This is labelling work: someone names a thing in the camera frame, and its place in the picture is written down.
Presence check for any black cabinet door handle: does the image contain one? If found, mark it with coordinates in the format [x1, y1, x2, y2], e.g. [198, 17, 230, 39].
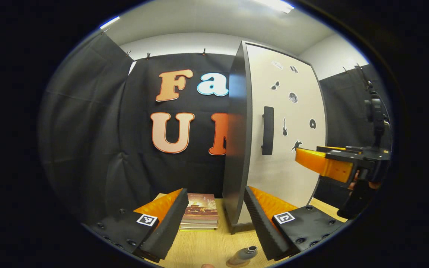
[261, 106, 275, 156]

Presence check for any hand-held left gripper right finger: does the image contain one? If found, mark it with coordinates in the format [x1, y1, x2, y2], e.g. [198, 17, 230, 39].
[244, 185, 349, 262]

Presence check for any long ceiling strip light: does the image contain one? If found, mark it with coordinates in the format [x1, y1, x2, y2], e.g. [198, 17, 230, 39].
[100, 16, 120, 29]

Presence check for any silver bottle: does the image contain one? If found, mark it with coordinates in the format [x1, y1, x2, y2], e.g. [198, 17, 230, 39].
[226, 246, 258, 267]

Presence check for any black backdrop cloth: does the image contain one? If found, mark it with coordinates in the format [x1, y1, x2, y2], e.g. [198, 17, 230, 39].
[38, 32, 392, 220]

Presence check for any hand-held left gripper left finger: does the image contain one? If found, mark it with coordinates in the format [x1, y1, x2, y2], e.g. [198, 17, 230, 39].
[84, 188, 190, 263]

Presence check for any ceiling light panel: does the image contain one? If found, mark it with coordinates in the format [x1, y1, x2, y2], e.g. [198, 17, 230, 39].
[252, 0, 295, 14]

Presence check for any grey cabinet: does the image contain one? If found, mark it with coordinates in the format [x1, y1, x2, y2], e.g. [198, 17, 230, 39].
[222, 40, 328, 235]

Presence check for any stack of books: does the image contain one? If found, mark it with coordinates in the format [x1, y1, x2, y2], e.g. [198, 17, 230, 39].
[179, 193, 219, 231]

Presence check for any white cabinet door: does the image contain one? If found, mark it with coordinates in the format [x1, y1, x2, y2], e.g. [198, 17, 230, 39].
[237, 44, 327, 224]

